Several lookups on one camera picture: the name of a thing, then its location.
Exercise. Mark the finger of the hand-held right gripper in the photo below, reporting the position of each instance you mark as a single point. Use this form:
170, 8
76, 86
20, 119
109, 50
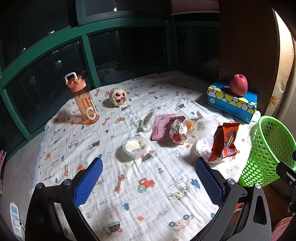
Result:
286, 172

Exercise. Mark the green window frame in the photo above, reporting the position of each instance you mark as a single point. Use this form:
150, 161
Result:
41, 45

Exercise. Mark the orange water bottle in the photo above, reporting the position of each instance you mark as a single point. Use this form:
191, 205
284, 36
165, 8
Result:
85, 104

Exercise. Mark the blue spotted tissue box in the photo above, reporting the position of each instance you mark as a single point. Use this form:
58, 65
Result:
231, 106

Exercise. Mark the white power strip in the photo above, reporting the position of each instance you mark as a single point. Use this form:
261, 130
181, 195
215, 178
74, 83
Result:
15, 215

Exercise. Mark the brown wooden panel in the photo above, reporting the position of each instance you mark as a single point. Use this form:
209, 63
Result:
249, 46

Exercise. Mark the crumpled foil wrapper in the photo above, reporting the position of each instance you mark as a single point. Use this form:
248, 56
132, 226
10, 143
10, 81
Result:
178, 132

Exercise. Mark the white printed blanket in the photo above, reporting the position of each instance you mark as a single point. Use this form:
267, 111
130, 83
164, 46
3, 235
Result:
129, 166

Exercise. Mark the labelled round plastic cup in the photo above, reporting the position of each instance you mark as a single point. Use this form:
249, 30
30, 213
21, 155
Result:
135, 146

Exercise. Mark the small clear plastic cup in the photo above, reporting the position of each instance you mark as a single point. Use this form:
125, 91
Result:
148, 120

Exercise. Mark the pink floral cloth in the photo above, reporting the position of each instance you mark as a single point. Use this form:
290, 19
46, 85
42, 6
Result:
284, 229

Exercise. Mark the red snack wrapper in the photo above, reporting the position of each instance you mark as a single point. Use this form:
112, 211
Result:
225, 139

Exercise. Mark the red apple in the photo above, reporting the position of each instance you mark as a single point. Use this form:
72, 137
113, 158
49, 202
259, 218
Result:
238, 84

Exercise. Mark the beige flower cushion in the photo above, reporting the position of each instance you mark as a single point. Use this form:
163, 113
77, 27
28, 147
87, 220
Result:
281, 69

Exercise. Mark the pink snack packet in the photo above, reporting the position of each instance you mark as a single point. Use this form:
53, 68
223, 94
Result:
160, 127

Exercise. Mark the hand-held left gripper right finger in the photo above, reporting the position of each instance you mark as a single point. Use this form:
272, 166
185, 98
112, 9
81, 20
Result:
209, 183

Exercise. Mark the green plastic basket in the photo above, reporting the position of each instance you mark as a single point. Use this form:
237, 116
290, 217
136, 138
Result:
261, 150

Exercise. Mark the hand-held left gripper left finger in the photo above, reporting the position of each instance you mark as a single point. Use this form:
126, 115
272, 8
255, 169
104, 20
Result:
89, 183

